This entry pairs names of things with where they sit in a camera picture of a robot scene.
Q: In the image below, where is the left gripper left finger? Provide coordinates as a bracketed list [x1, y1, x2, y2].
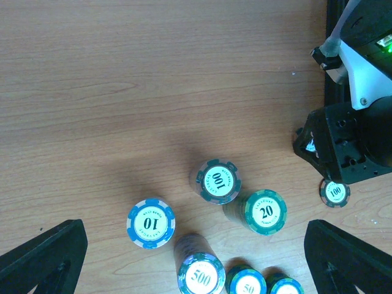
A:
[1, 219, 88, 293]

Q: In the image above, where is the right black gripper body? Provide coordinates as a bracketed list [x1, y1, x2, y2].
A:
[293, 97, 391, 184]

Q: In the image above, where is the purple chip stack upper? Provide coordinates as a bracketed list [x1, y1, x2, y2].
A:
[126, 197, 176, 249]

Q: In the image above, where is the blue short stack left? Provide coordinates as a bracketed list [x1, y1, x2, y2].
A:
[225, 264, 267, 294]

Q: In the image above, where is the purple chip stack lower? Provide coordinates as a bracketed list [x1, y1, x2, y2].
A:
[174, 233, 226, 294]

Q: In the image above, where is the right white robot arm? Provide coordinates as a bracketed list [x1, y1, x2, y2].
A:
[293, 1, 391, 184]

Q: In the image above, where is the brown tall chip stack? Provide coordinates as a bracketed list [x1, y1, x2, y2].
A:
[189, 158, 242, 205]

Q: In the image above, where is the blue short stack right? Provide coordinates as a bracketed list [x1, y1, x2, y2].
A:
[266, 273, 304, 294]

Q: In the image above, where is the purple chip stack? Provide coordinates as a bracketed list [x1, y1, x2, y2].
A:
[174, 233, 226, 294]
[126, 197, 176, 249]

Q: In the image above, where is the green tall chip stack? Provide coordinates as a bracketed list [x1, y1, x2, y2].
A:
[223, 189, 288, 236]

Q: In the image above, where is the blue short stack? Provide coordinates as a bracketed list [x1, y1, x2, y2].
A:
[266, 273, 304, 294]
[225, 264, 267, 294]

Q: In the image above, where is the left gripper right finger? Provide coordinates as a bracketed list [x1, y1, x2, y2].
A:
[304, 219, 391, 293]

